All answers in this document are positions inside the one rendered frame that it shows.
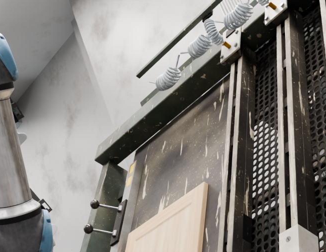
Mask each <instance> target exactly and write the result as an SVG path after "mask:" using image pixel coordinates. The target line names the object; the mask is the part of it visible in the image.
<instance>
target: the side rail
mask: <svg viewBox="0 0 326 252"><path fill-rule="evenodd" d="M127 175H128V171H127V170H125V169H124V168H122V167H120V166H119V165H117V164H115V163H114V162H112V161H110V160H109V161H108V162H107V163H106V164H104V165H103V166H102V170H101V173H100V177H99V181H98V185H97V188H96V192H95V196H94V200H98V201H99V204H101V205H106V206H111V207H117V208H118V207H119V204H120V203H121V202H120V201H119V200H118V196H119V191H120V187H121V186H122V185H123V184H124V183H126V179H127ZM117 211H118V210H116V209H110V208H105V207H100V206H99V207H98V208H97V209H92V208H91V211H90V215H89V219H88V222H87V224H90V225H92V226H93V228H94V229H97V230H102V231H107V232H113V229H114V225H115V220H116V216H117ZM111 238H112V235H111V234H106V233H101V232H96V231H93V232H92V233H90V234H86V233H85V234H84V237H83V241H82V245H81V249H80V252H110V251H111V246H110V242H111Z"/></svg>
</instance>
